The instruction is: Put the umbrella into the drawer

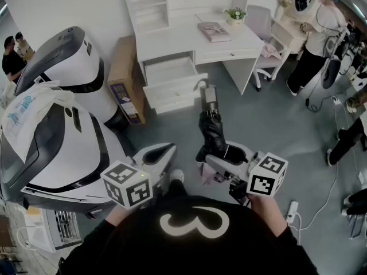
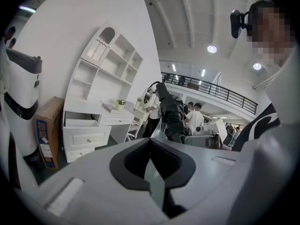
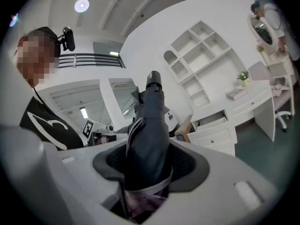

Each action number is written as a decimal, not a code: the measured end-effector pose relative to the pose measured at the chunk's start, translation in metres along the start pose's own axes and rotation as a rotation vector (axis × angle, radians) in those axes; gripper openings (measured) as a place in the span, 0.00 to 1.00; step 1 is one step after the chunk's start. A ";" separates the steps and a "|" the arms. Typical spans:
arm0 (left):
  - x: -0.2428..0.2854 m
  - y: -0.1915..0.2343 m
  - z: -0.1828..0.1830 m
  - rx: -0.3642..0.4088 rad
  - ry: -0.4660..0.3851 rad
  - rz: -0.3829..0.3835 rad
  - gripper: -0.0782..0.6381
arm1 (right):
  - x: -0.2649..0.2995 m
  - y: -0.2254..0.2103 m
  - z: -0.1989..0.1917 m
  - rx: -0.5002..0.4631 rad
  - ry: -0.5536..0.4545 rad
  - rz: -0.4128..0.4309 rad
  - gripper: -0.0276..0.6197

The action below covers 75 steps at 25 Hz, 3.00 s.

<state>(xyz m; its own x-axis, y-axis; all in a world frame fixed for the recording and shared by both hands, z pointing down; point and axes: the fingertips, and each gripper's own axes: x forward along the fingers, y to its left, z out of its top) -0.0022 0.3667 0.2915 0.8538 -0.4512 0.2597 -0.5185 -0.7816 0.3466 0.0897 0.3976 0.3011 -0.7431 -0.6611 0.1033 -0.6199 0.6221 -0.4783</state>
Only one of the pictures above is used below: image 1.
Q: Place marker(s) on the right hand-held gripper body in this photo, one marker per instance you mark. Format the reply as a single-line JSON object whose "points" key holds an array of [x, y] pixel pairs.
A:
{"points": [[266, 176]]}

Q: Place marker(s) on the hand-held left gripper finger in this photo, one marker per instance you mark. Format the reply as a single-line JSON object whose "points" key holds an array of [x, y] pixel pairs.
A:
{"points": [[167, 162], [155, 149]]}

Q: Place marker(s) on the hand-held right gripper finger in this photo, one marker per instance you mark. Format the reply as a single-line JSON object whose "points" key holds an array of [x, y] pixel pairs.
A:
{"points": [[243, 148], [225, 166]]}

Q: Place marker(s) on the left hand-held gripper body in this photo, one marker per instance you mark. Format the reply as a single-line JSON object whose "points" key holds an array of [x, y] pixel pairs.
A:
{"points": [[126, 186]]}

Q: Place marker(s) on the person's right forearm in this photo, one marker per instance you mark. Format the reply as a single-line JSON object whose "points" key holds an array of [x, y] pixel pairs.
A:
{"points": [[266, 213]]}

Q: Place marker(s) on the person's left forearm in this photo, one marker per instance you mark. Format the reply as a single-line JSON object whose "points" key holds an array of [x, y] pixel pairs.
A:
{"points": [[119, 215]]}

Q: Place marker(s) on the white desk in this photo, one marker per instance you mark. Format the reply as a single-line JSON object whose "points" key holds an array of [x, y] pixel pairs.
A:
{"points": [[177, 43]]}

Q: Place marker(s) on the person's pale shoe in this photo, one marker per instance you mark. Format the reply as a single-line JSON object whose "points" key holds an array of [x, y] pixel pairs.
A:
{"points": [[176, 175]]}

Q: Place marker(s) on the white power strip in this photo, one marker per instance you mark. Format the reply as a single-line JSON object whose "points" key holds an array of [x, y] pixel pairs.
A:
{"points": [[336, 100], [292, 211]]}

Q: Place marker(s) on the white and black robot machine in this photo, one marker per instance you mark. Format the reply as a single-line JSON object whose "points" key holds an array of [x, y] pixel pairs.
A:
{"points": [[74, 67], [77, 159]]}

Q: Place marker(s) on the long brown cardboard box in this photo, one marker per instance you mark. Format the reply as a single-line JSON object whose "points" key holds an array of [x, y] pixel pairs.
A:
{"points": [[126, 76]]}

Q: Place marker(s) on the person's black printed shirt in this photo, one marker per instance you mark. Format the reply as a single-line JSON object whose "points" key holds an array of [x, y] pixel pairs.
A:
{"points": [[186, 248]]}

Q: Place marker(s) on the lilac office chair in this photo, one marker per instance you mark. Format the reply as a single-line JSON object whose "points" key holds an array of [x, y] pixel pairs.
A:
{"points": [[262, 62]]}

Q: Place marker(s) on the pink cloth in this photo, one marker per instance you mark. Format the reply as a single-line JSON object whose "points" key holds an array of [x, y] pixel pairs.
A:
{"points": [[271, 51]]}

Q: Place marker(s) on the pink brown book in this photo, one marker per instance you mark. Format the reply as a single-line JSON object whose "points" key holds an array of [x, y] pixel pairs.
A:
{"points": [[213, 31]]}

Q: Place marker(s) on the cream vanity table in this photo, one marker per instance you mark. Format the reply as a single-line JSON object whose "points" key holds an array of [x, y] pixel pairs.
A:
{"points": [[289, 36]]}

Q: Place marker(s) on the white plastic bag blue print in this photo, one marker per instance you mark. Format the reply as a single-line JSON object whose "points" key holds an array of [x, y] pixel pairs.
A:
{"points": [[28, 110]]}

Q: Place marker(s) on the small green potted plant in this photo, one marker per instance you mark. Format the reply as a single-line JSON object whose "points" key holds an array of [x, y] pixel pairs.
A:
{"points": [[235, 15]]}

